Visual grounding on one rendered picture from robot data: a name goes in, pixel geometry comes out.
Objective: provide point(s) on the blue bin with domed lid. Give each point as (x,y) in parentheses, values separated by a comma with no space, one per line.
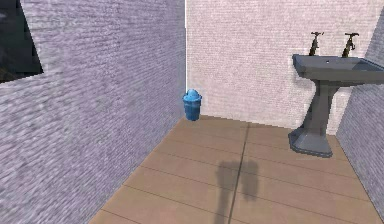
(192,106)

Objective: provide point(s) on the bronze tap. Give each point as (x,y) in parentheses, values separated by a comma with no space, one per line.
(314,45)
(349,45)

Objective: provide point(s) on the dark window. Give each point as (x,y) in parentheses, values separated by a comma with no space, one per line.
(15,46)

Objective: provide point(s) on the grey pedestal sink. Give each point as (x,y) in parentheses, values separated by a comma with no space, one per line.
(320,110)

